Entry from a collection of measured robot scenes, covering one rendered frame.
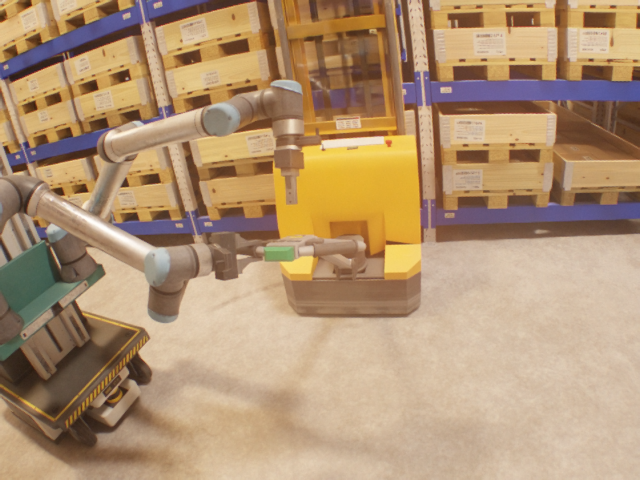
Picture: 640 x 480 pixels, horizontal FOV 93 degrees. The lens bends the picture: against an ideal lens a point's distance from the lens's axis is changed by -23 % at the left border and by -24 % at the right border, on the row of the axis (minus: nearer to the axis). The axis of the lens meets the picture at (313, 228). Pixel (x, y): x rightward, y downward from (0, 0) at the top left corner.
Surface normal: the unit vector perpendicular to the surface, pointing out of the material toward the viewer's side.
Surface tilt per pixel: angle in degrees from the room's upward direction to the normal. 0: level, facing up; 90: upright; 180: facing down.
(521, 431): 0
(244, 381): 0
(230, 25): 90
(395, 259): 22
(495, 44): 90
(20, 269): 90
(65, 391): 0
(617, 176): 90
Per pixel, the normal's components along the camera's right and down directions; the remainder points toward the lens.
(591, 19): -0.22, 0.47
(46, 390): -0.15, -0.88
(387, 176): -0.24, 0.20
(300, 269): -0.21, -0.65
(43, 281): 0.93, 0.04
